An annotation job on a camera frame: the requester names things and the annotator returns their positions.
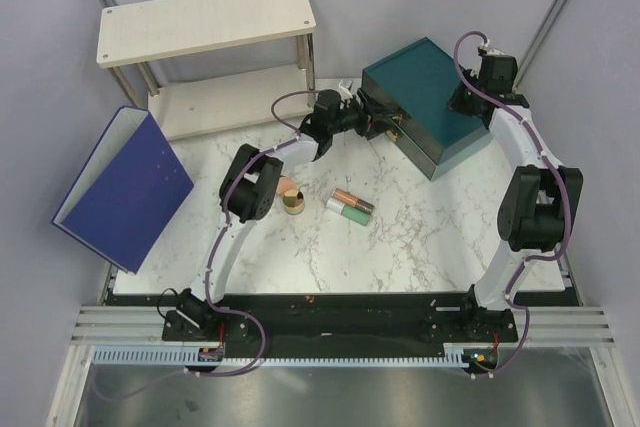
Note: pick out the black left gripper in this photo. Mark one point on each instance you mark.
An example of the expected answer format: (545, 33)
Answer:
(376, 127)

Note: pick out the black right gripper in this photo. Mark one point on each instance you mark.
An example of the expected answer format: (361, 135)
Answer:
(456, 103)

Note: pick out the smoked clear drawer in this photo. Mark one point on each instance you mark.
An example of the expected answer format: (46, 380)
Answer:
(421, 149)
(402, 120)

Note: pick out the copper lipstick tube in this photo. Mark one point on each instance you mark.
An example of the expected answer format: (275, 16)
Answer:
(353, 201)

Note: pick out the green white cosmetic tube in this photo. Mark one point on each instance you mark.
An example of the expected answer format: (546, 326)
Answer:
(348, 212)

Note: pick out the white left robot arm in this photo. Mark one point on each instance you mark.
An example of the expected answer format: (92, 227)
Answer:
(247, 194)

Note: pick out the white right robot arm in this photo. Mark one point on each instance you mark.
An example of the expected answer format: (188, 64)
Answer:
(535, 217)

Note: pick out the pink makeup sponge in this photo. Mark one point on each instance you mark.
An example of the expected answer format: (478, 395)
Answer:
(284, 185)

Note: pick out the teal drawer cabinet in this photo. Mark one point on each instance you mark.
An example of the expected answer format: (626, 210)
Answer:
(421, 78)

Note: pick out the gold cosmetic jar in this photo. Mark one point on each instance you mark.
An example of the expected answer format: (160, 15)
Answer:
(293, 202)

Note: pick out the white two-tier shelf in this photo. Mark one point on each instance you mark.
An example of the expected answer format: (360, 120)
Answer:
(133, 34)

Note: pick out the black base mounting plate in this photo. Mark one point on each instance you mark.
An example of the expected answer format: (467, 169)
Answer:
(343, 325)

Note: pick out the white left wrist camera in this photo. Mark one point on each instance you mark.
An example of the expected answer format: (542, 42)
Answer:
(345, 88)

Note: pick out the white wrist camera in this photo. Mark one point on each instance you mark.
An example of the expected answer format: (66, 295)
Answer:
(345, 88)
(492, 47)

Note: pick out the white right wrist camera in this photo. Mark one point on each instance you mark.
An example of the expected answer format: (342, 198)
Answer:
(492, 47)

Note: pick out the blue ring binder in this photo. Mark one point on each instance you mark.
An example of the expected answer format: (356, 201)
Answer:
(127, 191)

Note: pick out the aluminium front rail frame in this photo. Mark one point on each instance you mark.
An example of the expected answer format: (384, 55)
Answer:
(544, 328)

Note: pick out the light blue cable duct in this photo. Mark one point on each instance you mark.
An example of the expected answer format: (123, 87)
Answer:
(197, 357)

